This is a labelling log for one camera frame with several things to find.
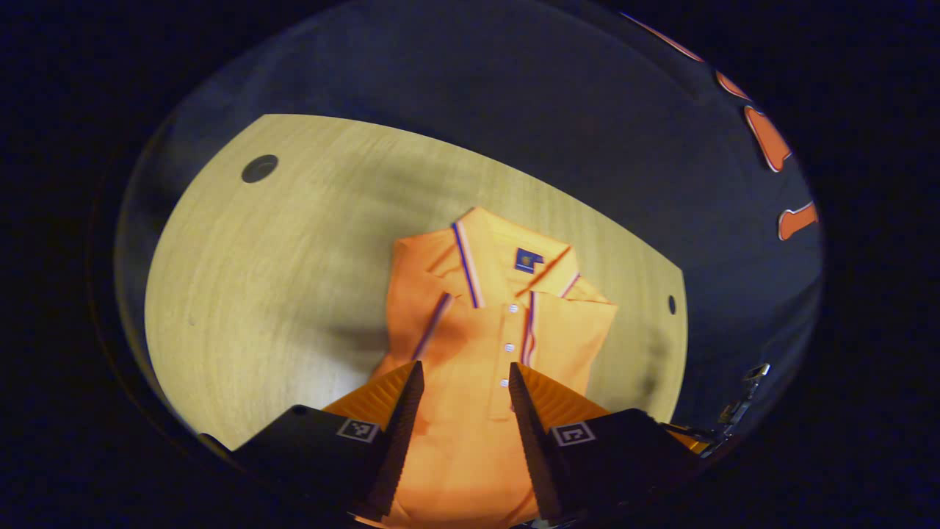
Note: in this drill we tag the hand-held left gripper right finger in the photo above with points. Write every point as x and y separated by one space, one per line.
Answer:
532 441

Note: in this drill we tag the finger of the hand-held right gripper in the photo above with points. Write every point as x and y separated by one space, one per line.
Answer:
694 441

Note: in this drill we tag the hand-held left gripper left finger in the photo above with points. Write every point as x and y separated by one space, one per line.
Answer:
400 441

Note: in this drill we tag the orange T-shirt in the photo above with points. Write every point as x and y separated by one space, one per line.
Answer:
470 345

